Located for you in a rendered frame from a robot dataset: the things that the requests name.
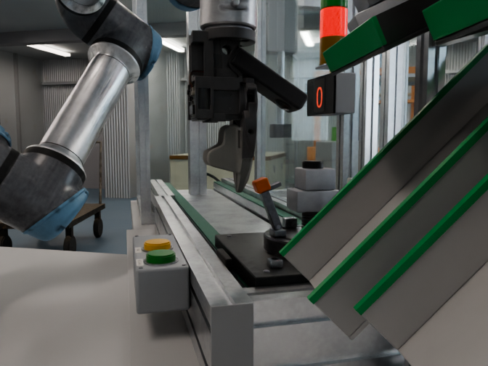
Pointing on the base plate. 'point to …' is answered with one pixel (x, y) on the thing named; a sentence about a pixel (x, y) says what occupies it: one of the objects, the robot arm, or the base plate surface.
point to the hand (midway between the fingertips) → (243, 183)
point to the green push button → (160, 256)
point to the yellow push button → (157, 244)
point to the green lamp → (333, 3)
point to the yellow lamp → (327, 46)
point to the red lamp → (333, 21)
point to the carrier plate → (256, 261)
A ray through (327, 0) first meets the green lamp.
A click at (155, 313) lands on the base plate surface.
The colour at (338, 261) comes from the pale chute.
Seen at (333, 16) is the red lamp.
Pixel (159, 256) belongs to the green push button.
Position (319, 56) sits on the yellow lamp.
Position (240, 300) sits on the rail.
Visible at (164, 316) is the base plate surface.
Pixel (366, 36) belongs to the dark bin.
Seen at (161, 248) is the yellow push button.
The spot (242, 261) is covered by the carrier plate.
